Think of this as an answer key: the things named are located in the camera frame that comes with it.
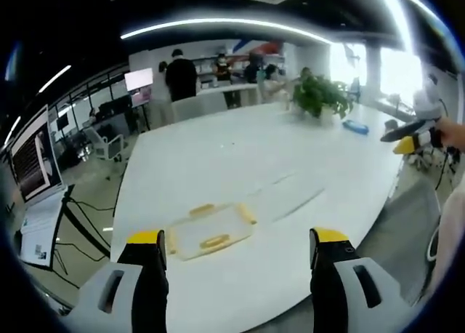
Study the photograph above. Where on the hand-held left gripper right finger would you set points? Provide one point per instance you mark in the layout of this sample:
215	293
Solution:
338	296

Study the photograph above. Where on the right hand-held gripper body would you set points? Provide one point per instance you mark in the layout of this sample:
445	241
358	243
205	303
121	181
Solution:
430	104

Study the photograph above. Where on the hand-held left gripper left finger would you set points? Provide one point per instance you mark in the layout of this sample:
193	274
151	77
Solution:
140	293

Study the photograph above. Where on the person's right hand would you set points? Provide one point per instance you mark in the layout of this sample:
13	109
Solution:
454	133

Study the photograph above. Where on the blue pouch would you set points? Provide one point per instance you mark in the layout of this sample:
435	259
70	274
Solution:
355	126

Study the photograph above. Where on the green potted plant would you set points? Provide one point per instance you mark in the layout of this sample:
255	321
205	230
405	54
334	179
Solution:
319	95

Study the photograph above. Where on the clear box with yellow clips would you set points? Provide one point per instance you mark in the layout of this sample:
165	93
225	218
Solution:
210	231

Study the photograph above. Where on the black tripod stand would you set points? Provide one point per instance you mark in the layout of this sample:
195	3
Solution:
70	220

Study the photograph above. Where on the person's white clothing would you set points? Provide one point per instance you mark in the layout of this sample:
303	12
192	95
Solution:
452	235

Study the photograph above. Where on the white board with stickers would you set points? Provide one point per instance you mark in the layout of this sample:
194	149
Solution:
40	231

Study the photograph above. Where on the white office chair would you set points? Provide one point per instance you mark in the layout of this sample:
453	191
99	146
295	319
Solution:
107	144

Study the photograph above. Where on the monitor on stand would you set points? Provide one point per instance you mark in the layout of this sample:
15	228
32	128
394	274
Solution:
34	158

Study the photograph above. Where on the white counter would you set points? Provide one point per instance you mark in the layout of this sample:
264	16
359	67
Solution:
232	91

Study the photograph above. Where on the curved ceiling light strip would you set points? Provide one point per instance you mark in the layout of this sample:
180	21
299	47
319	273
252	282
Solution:
225	22

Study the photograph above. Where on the wall display screen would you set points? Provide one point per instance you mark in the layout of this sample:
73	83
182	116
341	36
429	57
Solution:
139	78

